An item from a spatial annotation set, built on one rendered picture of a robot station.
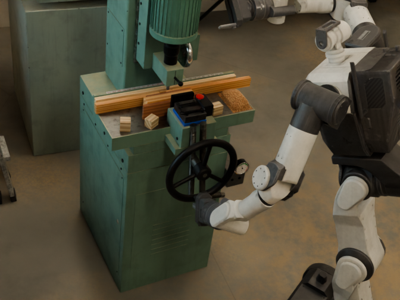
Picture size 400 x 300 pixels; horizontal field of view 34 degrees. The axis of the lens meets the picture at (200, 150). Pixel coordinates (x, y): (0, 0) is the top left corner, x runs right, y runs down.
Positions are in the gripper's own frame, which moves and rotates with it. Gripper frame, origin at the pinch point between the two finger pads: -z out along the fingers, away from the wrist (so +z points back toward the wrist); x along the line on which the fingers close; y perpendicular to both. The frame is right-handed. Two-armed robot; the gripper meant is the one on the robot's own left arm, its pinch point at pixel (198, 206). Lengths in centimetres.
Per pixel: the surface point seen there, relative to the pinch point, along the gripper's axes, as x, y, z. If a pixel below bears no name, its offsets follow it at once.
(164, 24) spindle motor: 65, 13, -4
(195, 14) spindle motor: 69, 3, 0
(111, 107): 34.7, 25.3, -24.9
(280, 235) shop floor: -34, -77, -62
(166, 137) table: 24.1, 7.7, -13.0
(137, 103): 35.9, 14.8, -25.2
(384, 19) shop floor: 89, -274, -218
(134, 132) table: 26.4, 20.1, -13.3
